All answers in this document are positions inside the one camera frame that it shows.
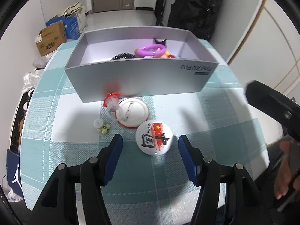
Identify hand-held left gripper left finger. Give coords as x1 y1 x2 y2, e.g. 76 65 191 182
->
30 133 123 225

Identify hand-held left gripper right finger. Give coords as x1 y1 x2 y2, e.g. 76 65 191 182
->
178 135 275 225

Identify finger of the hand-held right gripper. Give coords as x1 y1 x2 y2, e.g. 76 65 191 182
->
245 80 300 141

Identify white printed round badge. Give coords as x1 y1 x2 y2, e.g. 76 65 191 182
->
135 122 173 157

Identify silver cardboard box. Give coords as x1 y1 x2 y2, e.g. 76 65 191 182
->
64 26 220 103

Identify black spiral hair tie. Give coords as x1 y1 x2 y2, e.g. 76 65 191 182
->
111 52 135 61

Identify purple bracelet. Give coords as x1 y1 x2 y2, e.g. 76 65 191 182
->
134 38 167 58

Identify person's right hand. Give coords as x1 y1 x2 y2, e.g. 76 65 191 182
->
275 141 296 200

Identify small yellow-white toy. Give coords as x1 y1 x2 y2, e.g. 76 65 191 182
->
94 119 110 134

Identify teal plaid tablecloth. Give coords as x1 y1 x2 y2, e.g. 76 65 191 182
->
20 39 270 210

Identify white pin badge back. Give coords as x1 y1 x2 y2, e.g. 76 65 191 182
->
115 98 150 129

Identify white wardrobe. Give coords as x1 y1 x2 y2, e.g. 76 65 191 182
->
226 0 300 104

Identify blue bag with white logo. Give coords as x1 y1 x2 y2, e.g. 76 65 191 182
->
6 149 23 200

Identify silver plastic parcel bag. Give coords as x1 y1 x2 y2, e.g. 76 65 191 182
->
23 71 44 87

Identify large black bag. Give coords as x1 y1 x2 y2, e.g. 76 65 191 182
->
167 0 225 40

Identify grey plastic parcel bag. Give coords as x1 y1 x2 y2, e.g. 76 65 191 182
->
31 52 55 68

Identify brown cardboard box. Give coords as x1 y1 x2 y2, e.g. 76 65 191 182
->
35 21 67 57

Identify blue cardboard box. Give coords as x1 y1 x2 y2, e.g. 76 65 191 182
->
46 15 81 40

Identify black metal rack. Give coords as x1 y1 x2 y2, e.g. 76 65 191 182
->
155 0 170 26

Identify beige tote bag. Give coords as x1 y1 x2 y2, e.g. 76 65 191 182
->
58 2 87 32

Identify white cables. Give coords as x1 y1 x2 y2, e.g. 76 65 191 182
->
0 176 14 202

